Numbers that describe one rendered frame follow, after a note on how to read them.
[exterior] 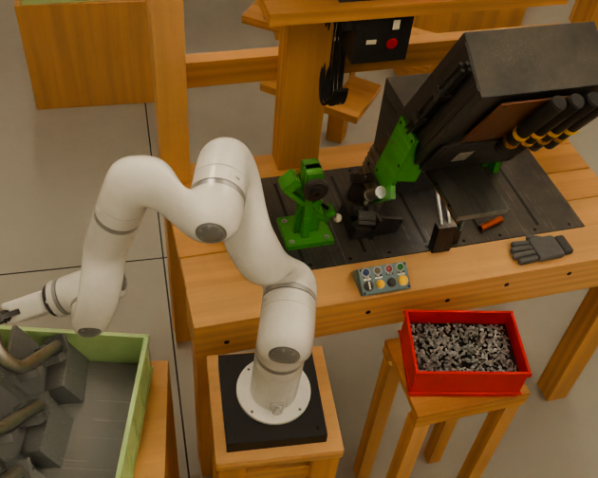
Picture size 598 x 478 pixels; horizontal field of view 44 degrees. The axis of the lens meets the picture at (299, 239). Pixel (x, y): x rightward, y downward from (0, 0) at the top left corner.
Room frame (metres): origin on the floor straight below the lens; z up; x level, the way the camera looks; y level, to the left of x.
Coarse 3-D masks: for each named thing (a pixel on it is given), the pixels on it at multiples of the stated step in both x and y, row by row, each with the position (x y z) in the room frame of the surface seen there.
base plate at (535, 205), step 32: (512, 160) 2.06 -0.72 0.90; (416, 192) 1.84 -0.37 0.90; (512, 192) 1.89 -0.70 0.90; (544, 192) 1.91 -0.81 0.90; (416, 224) 1.68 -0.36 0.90; (480, 224) 1.72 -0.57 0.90; (512, 224) 1.73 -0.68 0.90; (544, 224) 1.75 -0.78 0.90; (576, 224) 1.76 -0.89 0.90; (320, 256) 1.50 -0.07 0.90; (352, 256) 1.52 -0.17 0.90; (384, 256) 1.53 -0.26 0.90
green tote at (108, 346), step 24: (48, 336) 1.09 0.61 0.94; (72, 336) 1.09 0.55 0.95; (96, 336) 1.09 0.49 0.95; (120, 336) 1.10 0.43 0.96; (144, 336) 1.11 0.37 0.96; (96, 360) 1.09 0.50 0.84; (120, 360) 1.10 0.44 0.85; (144, 360) 1.04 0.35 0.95; (144, 384) 1.02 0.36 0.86; (144, 408) 0.98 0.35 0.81; (120, 456) 0.77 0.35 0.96
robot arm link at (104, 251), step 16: (96, 224) 0.96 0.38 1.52; (96, 240) 0.95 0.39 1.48; (112, 240) 0.94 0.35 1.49; (128, 240) 0.96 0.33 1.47; (96, 256) 0.95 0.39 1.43; (112, 256) 0.95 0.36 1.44; (96, 272) 0.93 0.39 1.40; (112, 272) 0.94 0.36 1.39; (80, 288) 0.91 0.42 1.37; (96, 288) 0.91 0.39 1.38; (112, 288) 0.92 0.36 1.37; (80, 304) 0.89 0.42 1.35; (96, 304) 0.90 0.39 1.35; (112, 304) 0.91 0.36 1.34; (80, 320) 0.89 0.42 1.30; (96, 320) 0.89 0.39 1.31
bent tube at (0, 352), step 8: (0, 336) 0.94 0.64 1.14; (0, 344) 0.92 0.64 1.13; (48, 344) 1.04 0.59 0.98; (56, 344) 1.05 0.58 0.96; (0, 352) 0.91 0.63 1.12; (8, 352) 0.92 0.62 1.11; (40, 352) 0.99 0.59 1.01; (48, 352) 1.01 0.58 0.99; (56, 352) 1.03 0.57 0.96; (0, 360) 0.90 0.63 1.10; (8, 360) 0.90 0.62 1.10; (16, 360) 0.92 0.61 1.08; (24, 360) 0.94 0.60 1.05; (32, 360) 0.95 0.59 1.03; (40, 360) 0.97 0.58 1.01; (8, 368) 0.90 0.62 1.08; (16, 368) 0.90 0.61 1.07; (24, 368) 0.92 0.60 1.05; (32, 368) 0.94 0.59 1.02
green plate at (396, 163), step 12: (396, 132) 1.72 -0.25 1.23; (396, 144) 1.69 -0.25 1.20; (408, 144) 1.65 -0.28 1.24; (384, 156) 1.71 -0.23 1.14; (396, 156) 1.66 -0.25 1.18; (408, 156) 1.63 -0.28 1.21; (384, 168) 1.68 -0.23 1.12; (396, 168) 1.64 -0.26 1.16; (408, 168) 1.64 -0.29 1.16; (384, 180) 1.65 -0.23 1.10; (396, 180) 1.62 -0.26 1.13; (408, 180) 1.65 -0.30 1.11
